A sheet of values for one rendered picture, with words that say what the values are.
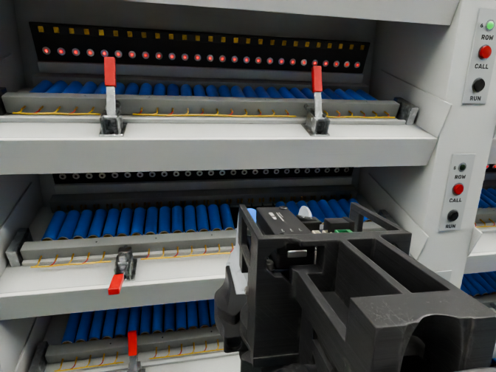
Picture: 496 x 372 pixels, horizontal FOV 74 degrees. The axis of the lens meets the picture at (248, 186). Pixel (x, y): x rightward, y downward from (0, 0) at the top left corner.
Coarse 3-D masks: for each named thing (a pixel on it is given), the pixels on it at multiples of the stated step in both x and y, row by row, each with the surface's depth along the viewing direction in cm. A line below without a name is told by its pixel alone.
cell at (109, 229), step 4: (112, 208) 54; (108, 212) 54; (112, 212) 53; (116, 212) 54; (108, 216) 52; (112, 216) 52; (116, 216) 53; (108, 220) 52; (112, 220) 52; (116, 220) 52; (108, 224) 51; (112, 224) 51; (116, 224) 52; (104, 228) 50; (108, 228) 50; (112, 228) 50; (116, 228) 51; (104, 232) 49; (108, 232) 49; (112, 232) 50; (112, 236) 50
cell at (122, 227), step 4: (124, 208) 54; (128, 208) 54; (124, 212) 54; (128, 212) 54; (132, 212) 55; (120, 216) 53; (124, 216) 53; (128, 216) 53; (120, 220) 52; (124, 220) 52; (128, 220) 52; (120, 224) 51; (124, 224) 51; (128, 224) 52; (120, 228) 50; (124, 228) 50; (128, 228) 51; (120, 232) 49; (124, 232) 50; (128, 232) 50
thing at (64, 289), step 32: (32, 192) 53; (64, 192) 56; (96, 192) 57; (384, 192) 60; (32, 224) 52; (416, 224) 52; (0, 256) 43; (160, 256) 49; (192, 256) 49; (224, 256) 50; (416, 256) 52; (0, 288) 42; (32, 288) 42; (64, 288) 43; (96, 288) 43; (128, 288) 44; (160, 288) 45; (192, 288) 46
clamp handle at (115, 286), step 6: (120, 258) 44; (120, 264) 44; (126, 264) 44; (120, 270) 42; (114, 276) 40; (120, 276) 40; (114, 282) 39; (120, 282) 39; (108, 288) 38; (114, 288) 38; (120, 288) 39
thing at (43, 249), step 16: (320, 224) 54; (368, 224) 55; (64, 240) 47; (80, 240) 47; (96, 240) 47; (112, 240) 47; (128, 240) 48; (144, 240) 48; (160, 240) 48; (176, 240) 48; (192, 240) 49; (208, 240) 49; (224, 240) 50; (32, 256) 45; (48, 256) 46; (64, 256) 46; (176, 256) 48
